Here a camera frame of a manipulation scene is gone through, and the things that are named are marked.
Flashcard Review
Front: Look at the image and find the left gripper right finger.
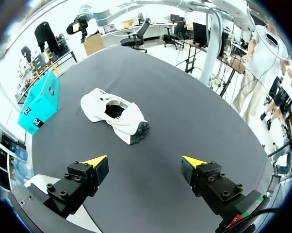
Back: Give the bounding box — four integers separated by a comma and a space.
180, 155, 245, 216

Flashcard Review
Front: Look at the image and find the person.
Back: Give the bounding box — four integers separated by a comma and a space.
231, 21, 292, 122

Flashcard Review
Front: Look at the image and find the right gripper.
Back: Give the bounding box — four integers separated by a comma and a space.
66, 15, 89, 44

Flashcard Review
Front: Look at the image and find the white shoe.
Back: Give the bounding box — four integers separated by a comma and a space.
80, 87, 150, 146

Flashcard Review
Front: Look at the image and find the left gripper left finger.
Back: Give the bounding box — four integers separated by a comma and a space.
43, 155, 110, 218

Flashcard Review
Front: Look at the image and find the teal shoebox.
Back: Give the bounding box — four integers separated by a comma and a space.
17, 70, 61, 135

